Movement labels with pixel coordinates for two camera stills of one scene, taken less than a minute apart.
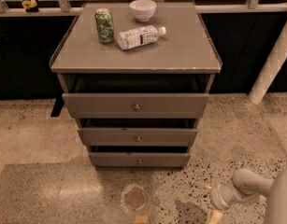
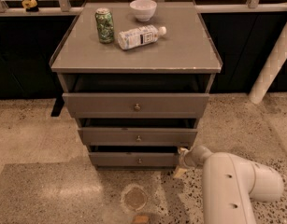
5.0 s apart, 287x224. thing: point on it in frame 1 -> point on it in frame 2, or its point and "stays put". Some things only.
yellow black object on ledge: [30, 6] stays put
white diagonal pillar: [280, 51] stays put
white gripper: [218, 198] -> [185, 160]
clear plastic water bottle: [139, 36] stays put
